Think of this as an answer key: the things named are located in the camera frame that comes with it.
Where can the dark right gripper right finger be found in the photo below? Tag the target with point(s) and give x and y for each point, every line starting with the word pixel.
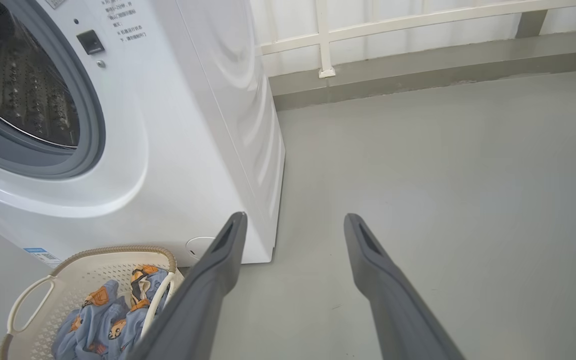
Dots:
pixel 393 310

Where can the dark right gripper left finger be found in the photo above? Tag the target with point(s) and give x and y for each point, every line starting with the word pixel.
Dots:
pixel 203 300

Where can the blue garment with orange bear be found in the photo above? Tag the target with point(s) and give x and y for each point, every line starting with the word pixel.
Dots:
pixel 150 282

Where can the blue bear-print garment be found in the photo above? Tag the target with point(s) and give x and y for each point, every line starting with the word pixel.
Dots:
pixel 93 325

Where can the white front-load washing machine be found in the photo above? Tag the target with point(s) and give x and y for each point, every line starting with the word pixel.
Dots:
pixel 193 125

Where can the cream perforated laundry basket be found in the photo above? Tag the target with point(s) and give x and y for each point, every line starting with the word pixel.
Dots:
pixel 78 270

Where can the blue energy label sticker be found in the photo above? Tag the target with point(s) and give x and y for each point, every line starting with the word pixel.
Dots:
pixel 43 256

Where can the white metal railing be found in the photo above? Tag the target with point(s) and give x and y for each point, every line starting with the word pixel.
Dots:
pixel 324 35

